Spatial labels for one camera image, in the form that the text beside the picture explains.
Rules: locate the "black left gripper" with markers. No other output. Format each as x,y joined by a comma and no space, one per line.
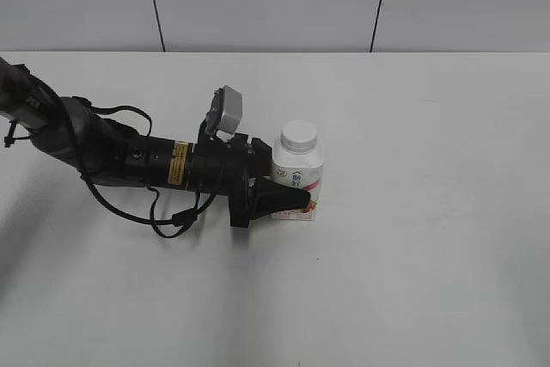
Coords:
236,169

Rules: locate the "white yili changqing yogurt bottle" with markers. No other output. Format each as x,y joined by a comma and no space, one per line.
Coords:
300,168

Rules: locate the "white bottle cap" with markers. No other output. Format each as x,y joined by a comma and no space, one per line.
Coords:
299,136

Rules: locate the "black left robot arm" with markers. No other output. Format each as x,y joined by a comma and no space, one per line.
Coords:
106,153

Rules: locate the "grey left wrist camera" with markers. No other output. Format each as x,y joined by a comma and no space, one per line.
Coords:
225,112

